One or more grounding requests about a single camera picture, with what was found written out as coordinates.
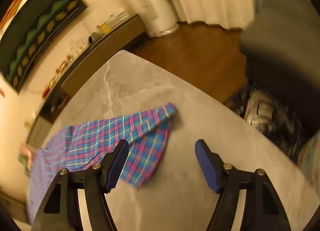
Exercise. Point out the pink plastic child chair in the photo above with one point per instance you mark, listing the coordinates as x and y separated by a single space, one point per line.
29 153

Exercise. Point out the green plastic child chair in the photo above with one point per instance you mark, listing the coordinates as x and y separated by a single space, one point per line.
24 160

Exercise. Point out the dark framed wall picture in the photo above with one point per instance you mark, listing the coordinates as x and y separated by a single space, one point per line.
30 33

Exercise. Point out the patterned dark knit garment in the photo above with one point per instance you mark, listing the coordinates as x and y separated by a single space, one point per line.
267 114

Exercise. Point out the white cylindrical appliance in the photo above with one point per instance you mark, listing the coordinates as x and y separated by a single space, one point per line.
159 16

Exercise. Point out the long grey wall sideboard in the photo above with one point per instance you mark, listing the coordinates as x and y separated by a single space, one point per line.
78 72

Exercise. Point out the blue pink plaid shirt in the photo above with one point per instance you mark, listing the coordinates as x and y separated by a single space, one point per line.
77 147

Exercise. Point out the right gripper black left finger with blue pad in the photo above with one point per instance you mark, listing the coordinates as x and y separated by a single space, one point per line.
60 210

